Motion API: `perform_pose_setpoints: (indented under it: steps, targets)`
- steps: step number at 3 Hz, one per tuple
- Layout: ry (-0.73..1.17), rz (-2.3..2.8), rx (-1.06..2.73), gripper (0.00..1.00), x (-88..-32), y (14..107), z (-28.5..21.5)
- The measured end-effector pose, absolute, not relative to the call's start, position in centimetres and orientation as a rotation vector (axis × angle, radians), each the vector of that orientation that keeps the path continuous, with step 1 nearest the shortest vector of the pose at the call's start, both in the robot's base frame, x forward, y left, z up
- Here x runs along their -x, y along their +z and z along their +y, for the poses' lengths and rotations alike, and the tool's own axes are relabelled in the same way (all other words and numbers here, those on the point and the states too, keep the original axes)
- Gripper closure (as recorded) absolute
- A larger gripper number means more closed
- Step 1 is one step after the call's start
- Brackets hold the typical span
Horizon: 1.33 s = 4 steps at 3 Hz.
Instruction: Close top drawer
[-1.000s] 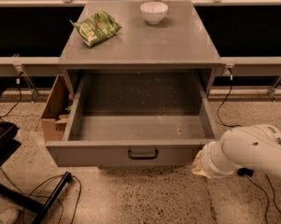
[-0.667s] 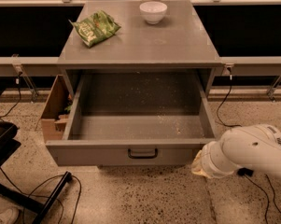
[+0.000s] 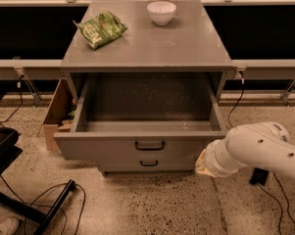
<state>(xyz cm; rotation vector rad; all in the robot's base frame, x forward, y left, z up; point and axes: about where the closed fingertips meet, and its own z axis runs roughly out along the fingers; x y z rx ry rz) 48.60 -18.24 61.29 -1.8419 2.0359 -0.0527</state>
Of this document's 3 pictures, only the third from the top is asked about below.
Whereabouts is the grey top drawer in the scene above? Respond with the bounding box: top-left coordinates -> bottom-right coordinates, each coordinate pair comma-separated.
55,72 -> 225,164

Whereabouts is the grey drawer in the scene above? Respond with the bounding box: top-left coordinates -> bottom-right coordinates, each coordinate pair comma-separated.
55,72 -> 225,164
98,157 -> 194,173

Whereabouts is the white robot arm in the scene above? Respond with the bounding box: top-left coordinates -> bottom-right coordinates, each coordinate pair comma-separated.
195,121 -> 295,180

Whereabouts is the grey drawer cabinet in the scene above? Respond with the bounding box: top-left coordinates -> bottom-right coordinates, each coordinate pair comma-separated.
55,0 -> 231,173

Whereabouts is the grey bottom drawer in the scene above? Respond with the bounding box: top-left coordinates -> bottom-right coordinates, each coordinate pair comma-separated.
98,157 -> 194,173

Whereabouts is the black power adapter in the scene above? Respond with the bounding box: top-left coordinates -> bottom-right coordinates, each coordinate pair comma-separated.
250,167 -> 269,185

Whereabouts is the brown cardboard box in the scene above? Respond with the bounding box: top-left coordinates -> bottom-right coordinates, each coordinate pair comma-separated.
43,78 -> 75,151

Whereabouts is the white ceramic bowl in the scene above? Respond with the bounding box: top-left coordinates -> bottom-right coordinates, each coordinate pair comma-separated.
147,1 -> 176,25

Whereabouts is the green snack bag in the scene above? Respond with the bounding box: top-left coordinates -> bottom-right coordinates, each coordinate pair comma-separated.
74,11 -> 127,50

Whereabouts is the black office chair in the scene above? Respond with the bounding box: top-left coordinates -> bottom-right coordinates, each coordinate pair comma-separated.
0,91 -> 76,235

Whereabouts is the white shoe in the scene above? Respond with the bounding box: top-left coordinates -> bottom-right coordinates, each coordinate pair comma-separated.
0,217 -> 20,235

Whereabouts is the black cable right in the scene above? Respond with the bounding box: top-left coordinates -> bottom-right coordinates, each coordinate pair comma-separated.
226,76 -> 295,235

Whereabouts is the black cable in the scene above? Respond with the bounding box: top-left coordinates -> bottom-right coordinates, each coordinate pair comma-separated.
226,76 -> 295,235
0,73 -> 25,126

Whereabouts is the black top drawer handle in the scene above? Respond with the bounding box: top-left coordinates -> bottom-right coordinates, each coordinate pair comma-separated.
134,141 -> 166,151

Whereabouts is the black cable left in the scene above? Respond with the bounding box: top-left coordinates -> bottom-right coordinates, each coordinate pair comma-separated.
0,73 -> 25,126

